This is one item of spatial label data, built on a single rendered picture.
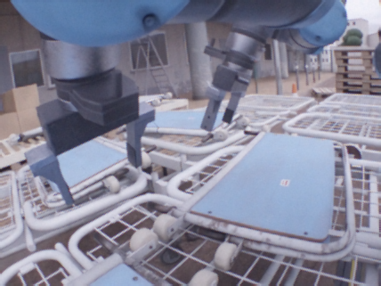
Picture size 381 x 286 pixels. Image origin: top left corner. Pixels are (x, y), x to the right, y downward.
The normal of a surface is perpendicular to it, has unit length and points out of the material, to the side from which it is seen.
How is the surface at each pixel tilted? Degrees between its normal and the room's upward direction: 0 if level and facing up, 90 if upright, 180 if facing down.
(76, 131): 114
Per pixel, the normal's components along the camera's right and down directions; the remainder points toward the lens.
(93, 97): 0.09, -0.77
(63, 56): -0.03, 0.63
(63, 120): 0.70, 0.50
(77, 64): 0.28, 0.63
